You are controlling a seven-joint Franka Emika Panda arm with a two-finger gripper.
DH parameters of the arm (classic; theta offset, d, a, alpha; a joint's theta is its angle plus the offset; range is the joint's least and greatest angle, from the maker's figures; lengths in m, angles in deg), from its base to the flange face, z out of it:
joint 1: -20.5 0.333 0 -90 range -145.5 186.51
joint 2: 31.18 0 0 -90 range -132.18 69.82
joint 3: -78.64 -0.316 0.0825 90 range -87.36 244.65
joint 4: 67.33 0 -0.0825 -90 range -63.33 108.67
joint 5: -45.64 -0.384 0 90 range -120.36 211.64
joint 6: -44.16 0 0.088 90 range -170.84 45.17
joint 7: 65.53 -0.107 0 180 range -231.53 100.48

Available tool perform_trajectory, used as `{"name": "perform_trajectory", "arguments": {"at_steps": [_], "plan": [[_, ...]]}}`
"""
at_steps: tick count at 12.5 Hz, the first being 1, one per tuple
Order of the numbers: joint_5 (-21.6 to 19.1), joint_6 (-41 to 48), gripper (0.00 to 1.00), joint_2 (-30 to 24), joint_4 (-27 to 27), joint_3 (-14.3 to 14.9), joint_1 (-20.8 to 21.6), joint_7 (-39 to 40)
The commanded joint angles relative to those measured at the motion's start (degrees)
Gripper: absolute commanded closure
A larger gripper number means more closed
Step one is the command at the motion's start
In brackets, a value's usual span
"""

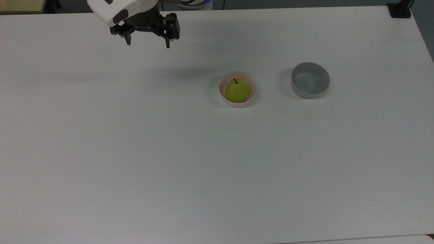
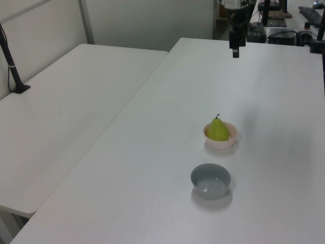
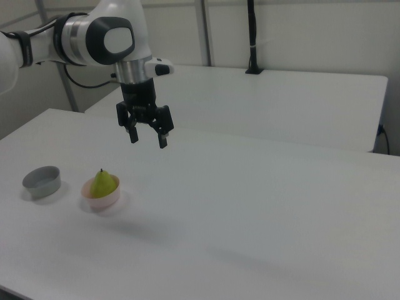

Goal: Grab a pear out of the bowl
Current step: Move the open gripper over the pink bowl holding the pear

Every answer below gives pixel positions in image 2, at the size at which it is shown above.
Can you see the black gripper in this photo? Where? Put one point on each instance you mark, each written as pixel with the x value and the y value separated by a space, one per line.
pixel 238 16

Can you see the green pear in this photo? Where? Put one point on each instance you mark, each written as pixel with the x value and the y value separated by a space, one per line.
pixel 218 130

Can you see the pink bowl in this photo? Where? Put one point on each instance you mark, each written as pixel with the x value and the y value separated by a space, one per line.
pixel 221 144

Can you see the grey bowl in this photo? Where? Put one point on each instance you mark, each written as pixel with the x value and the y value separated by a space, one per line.
pixel 210 181

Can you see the black box with green label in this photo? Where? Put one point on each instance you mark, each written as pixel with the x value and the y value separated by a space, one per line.
pixel 257 31

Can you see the black monitor stand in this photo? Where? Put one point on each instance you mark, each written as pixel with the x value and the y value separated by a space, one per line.
pixel 275 22

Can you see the black electronics box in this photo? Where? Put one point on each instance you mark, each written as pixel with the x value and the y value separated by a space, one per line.
pixel 281 36

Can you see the brown wooden board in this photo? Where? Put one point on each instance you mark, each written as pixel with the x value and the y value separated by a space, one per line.
pixel 280 13

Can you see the black keyboard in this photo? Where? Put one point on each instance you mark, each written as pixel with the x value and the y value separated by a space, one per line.
pixel 311 15

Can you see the black clamped camera pole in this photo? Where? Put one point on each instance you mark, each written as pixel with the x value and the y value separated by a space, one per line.
pixel 319 38

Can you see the white partition frame post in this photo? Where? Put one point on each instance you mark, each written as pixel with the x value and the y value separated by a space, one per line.
pixel 86 21

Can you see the black camera pole with base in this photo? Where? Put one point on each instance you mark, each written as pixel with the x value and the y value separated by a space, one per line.
pixel 10 62

